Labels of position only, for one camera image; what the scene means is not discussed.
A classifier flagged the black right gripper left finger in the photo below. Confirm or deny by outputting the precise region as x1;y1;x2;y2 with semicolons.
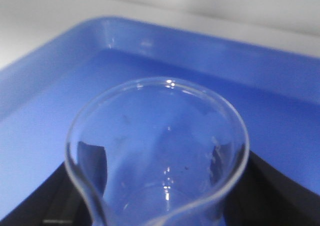
0;145;108;226

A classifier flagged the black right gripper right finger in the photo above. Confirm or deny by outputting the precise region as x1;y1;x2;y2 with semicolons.
209;152;320;225

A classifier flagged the blue plastic tray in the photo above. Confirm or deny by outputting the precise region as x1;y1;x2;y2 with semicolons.
0;17;320;225

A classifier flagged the clear glass beaker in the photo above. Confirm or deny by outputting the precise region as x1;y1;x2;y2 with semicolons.
65;77;250;225

